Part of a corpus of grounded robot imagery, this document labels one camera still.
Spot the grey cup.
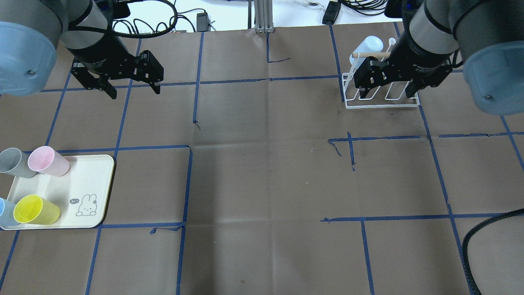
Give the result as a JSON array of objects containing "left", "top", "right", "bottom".
[{"left": 0, "top": 147, "right": 38, "bottom": 179}]

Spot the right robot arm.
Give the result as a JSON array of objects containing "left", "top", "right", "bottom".
[{"left": 354, "top": 0, "right": 524, "bottom": 116}]

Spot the blue cup on tray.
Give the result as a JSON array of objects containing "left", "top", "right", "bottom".
[{"left": 0, "top": 198, "right": 20, "bottom": 227}]

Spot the cream plastic tray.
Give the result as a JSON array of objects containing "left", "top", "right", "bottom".
[{"left": 1, "top": 154, "right": 115, "bottom": 230}]

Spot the yellow cup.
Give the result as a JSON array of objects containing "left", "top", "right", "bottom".
[{"left": 13, "top": 195, "right": 61, "bottom": 225}]

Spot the pink cup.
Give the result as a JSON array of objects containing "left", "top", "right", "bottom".
[{"left": 27, "top": 146, "right": 70, "bottom": 176}]

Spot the light blue ikea cup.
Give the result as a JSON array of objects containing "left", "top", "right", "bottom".
[{"left": 349, "top": 36, "right": 384, "bottom": 68}]

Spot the aluminium frame post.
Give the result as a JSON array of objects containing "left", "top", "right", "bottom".
[{"left": 254, "top": 0, "right": 274, "bottom": 34}]

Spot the white wire cup rack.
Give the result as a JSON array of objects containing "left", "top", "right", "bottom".
[{"left": 341, "top": 38, "right": 420, "bottom": 109}]

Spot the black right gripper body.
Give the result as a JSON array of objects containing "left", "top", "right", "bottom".
[{"left": 385, "top": 35, "right": 453, "bottom": 82}]

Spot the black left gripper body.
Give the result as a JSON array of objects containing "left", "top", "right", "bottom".
[{"left": 65, "top": 35, "right": 134, "bottom": 78}]

